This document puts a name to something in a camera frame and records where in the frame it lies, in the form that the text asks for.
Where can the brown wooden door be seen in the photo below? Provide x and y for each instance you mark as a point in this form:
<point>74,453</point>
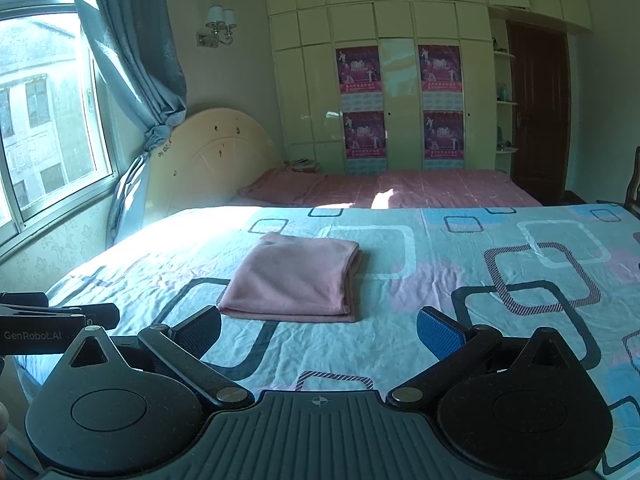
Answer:
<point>540,110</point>

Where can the cream corner shelf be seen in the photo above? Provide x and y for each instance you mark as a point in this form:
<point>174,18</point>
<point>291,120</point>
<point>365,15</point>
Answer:
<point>504,110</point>

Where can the stack of books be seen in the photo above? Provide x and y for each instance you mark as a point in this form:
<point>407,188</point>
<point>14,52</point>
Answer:
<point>301,165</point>

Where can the dark wooden chair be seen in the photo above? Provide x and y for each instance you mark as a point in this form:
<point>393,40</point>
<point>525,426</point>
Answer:
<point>631,185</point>

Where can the cream wardrobe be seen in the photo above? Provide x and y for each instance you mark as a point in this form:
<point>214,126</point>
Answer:
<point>310,85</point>

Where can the purple wall poster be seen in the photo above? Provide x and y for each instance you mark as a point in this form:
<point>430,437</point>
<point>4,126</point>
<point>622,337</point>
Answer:
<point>365,135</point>
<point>359,72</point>
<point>443,135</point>
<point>440,70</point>

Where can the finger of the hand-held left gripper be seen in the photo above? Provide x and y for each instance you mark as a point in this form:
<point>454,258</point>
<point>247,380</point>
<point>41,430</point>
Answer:
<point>102,315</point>
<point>22,299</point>

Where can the pink sweater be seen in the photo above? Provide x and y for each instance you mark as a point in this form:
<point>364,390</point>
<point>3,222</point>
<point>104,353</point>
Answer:
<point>295,275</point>

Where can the cream wooden headboard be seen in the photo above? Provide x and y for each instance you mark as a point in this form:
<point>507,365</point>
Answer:
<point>210,160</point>

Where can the twin shade wall lamp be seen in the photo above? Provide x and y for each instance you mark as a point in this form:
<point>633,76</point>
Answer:
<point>217,25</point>

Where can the pink bedspread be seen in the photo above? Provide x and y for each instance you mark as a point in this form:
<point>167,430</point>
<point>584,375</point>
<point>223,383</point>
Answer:
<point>400,187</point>

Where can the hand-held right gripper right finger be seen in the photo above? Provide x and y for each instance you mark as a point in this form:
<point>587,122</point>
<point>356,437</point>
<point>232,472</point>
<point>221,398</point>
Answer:
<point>440,332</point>

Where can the blue patterned bed sheet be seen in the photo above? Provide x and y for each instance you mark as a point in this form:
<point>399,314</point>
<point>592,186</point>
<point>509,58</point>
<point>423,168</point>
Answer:
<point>450,270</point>

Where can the blue glass bottle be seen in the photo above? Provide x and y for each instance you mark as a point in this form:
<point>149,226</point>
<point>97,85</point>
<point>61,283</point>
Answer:
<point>504,92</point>

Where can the blue curtain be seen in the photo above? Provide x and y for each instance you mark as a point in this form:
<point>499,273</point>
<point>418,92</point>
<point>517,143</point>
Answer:
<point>135,60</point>

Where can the window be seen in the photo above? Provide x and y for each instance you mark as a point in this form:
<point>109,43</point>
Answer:
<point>45,110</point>

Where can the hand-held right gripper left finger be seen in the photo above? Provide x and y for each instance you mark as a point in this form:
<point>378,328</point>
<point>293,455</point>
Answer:
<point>197,332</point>

